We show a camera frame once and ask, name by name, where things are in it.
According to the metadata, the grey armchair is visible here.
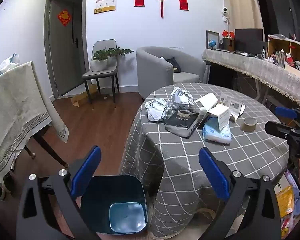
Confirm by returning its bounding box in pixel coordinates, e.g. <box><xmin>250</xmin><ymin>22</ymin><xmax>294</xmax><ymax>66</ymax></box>
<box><xmin>136</xmin><ymin>46</ymin><xmax>207</xmax><ymax>99</ymax></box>

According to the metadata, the dark blue trash bin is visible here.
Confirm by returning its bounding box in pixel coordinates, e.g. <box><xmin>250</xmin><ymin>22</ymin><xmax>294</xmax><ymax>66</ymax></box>
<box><xmin>80</xmin><ymin>175</ymin><xmax>148</xmax><ymax>234</ymax></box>

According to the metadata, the plain white carton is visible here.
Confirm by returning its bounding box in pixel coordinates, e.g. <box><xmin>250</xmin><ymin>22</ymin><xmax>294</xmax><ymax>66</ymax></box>
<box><xmin>195</xmin><ymin>93</ymin><xmax>219</xmax><ymax>114</ymax></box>

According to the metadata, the wall calendar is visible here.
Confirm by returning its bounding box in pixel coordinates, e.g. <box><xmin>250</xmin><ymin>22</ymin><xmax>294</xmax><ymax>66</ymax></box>
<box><xmin>94</xmin><ymin>0</ymin><xmax>117</xmax><ymax>14</ymax></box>

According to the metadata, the grey checked tablecloth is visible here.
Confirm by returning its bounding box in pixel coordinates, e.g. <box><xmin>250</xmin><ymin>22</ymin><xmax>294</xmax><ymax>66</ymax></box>
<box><xmin>119</xmin><ymin>82</ymin><xmax>290</xmax><ymax>239</ymax></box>

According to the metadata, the white printed paper card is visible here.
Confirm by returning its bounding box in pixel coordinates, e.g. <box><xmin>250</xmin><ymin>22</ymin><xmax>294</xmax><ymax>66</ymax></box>
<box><xmin>220</xmin><ymin>93</ymin><xmax>246</xmax><ymax>122</ymax></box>

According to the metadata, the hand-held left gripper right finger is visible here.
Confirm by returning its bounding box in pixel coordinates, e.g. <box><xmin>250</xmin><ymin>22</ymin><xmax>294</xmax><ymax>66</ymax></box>
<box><xmin>198</xmin><ymin>147</ymin><xmax>283</xmax><ymax>240</ymax></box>

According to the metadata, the white paper ball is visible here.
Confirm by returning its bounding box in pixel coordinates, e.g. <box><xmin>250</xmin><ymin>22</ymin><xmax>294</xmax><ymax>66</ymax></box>
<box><xmin>144</xmin><ymin>98</ymin><xmax>170</xmax><ymax>122</ymax></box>
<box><xmin>170</xmin><ymin>87</ymin><xmax>194</xmax><ymax>110</ymax></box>

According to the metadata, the white security camera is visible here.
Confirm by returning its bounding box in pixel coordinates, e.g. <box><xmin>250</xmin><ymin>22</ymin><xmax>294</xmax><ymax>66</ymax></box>
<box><xmin>221</xmin><ymin>6</ymin><xmax>231</xmax><ymax>23</ymax></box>

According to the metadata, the grey dining chair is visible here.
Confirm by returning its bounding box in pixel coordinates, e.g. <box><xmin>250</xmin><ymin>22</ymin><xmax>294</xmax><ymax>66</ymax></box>
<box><xmin>82</xmin><ymin>39</ymin><xmax>120</xmax><ymax>105</ymax></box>

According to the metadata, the flat cardboard box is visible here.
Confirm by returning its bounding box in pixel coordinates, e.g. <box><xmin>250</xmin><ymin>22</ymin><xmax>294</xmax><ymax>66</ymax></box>
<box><xmin>70</xmin><ymin>84</ymin><xmax>98</xmax><ymax>107</ymax></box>

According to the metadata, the picture frame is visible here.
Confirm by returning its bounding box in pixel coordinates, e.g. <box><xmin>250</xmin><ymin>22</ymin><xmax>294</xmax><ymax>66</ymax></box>
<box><xmin>206</xmin><ymin>30</ymin><xmax>220</xmax><ymax>49</ymax></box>

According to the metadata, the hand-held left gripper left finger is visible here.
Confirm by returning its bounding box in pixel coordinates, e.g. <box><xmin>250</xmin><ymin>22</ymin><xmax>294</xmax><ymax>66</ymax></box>
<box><xmin>16</xmin><ymin>145</ymin><xmax>102</xmax><ymax>240</ymax></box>

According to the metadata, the dark wooden table leg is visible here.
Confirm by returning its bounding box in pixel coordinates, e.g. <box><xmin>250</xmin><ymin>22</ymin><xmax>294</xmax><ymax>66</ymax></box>
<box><xmin>23</xmin><ymin>124</ymin><xmax>69</xmax><ymax>169</ymax></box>

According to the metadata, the beige fringed desk cloth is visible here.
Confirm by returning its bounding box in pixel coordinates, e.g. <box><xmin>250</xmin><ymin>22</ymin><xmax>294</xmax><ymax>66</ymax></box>
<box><xmin>202</xmin><ymin>48</ymin><xmax>300</xmax><ymax>110</ymax></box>

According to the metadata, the brown tape roll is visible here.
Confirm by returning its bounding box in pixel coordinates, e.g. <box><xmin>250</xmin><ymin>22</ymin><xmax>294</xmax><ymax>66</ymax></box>
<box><xmin>240</xmin><ymin>117</ymin><xmax>258</xmax><ymax>132</ymax></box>

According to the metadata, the yellow packet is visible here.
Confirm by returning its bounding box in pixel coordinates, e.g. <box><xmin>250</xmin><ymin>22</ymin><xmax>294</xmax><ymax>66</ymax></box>
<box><xmin>275</xmin><ymin>185</ymin><xmax>294</xmax><ymax>218</ymax></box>

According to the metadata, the white plastic bag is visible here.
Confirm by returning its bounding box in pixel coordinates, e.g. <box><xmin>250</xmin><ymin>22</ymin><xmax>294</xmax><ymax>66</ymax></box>
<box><xmin>0</xmin><ymin>53</ymin><xmax>20</xmax><ymax>78</ymax></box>

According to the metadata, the blue tissue pack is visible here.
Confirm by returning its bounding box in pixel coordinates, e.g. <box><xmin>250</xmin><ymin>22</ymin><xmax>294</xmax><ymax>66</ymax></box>
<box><xmin>202</xmin><ymin>117</ymin><xmax>232</xmax><ymax>144</ymax></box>

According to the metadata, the potted plant in white pot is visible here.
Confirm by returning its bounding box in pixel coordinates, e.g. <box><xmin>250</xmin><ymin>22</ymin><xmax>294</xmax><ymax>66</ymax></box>
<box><xmin>91</xmin><ymin>49</ymin><xmax>113</xmax><ymax>72</ymax></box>
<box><xmin>106</xmin><ymin>47</ymin><xmax>135</xmax><ymax>67</ymax></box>

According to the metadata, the grey door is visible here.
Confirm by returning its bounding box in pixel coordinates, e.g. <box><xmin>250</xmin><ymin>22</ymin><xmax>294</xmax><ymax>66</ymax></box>
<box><xmin>49</xmin><ymin>0</ymin><xmax>87</xmax><ymax>97</ymax></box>

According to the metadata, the white box with label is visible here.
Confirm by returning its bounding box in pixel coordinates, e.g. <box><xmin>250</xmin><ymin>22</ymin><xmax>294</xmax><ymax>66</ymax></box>
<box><xmin>210</xmin><ymin>104</ymin><xmax>231</xmax><ymax>130</ymax></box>

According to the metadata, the open cardboard box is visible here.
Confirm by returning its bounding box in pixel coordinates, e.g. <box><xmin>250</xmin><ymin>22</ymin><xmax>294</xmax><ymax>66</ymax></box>
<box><xmin>267</xmin><ymin>34</ymin><xmax>300</xmax><ymax>68</ymax></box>

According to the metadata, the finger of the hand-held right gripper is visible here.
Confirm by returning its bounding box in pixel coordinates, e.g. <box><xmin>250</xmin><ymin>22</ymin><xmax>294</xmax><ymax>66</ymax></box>
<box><xmin>275</xmin><ymin>106</ymin><xmax>300</xmax><ymax>128</ymax></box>
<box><xmin>264</xmin><ymin>121</ymin><xmax>300</xmax><ymax>142</ymax></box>

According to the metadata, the black monitor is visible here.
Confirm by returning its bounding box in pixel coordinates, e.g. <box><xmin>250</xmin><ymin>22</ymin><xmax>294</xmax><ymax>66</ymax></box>
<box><xmin>234</xmin><ymin>28</ymin><xmax>263</xmax><ymax>53</ymax></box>

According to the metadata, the beige patterned table cloth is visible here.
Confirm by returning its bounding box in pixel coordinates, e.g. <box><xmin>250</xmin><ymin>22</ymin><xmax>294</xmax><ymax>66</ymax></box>
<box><xmin>0</xmin><ymin>61</ymin><xmax>69</xmax><ymax>207</ymax></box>

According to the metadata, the black handbag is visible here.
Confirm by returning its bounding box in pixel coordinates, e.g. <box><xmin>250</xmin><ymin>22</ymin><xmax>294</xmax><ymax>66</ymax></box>
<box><xmin>166</xmin><ymin>57</ymin><xmax>182</xmax><ymax>73</ymax></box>

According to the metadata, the black book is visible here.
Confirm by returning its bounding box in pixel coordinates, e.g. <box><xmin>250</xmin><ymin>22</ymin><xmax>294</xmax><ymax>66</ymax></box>
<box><xmin>164</xmin><ymin>109</ymin><xmax>200</xmax><ymax>138</ymax></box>

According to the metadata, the red diamond door decoration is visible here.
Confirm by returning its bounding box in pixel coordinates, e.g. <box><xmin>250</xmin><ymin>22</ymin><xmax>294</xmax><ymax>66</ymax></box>
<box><xmin>57</xmin><ymin>9</ymin><xmax>72</xmax><ymax>27</ymax></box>

